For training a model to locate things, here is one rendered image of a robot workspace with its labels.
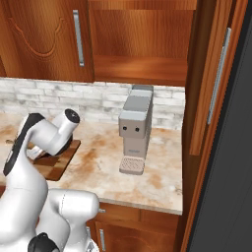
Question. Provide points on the tall wooden cabinet door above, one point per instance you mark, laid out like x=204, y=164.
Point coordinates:
x=200, y=98

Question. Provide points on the wooden base cabinet door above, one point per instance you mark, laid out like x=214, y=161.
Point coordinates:
x=138, y=238

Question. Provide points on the grey coffee machine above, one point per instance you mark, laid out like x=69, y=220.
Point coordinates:
x=135, y=124

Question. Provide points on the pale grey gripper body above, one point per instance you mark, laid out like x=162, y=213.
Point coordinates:
x=36, y=153

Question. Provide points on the wooden drawer front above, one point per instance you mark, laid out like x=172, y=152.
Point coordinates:
x=121, y=212

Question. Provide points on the open wooden wall shelf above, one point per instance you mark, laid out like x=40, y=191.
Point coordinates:
x=141, y=42

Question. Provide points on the dark wooden cutting board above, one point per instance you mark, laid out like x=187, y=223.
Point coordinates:
x=57, y=164

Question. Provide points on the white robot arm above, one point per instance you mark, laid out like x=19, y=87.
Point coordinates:
x=26, y=197

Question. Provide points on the wooden wall cabinet door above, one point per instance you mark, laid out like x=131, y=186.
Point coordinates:
x=42, y=39

